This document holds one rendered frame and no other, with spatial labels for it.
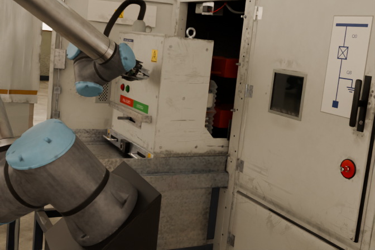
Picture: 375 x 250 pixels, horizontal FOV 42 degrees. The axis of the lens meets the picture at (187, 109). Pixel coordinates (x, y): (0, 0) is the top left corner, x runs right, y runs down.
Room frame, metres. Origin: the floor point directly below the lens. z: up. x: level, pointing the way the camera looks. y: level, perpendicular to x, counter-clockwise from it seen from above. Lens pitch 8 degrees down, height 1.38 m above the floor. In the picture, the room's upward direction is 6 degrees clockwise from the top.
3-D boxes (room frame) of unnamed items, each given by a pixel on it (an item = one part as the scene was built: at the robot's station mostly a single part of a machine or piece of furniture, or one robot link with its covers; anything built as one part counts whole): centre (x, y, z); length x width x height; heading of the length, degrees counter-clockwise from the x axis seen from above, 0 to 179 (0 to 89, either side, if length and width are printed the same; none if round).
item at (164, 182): (2.10, 0.25, 0.82); 0.68 x 0.62 x 0.06; 119
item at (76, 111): (2.57, 0.42, 1.21); 0.63 x 0.07 x 0.74; 94
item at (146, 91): (2.11, 0.24, 1.15); 0.48 x 0.01 x 0.48; 29
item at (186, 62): (2.23, 0.01, 1.15); 0.51 x 0.50 x 0.48; 119
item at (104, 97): (2.26, 0.40, 1.14); 0.08 x 0.05 x 0.17; 119
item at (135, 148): (2.11, 0.23, 0.90); 0.54 x 0.05 x 0.06; 29
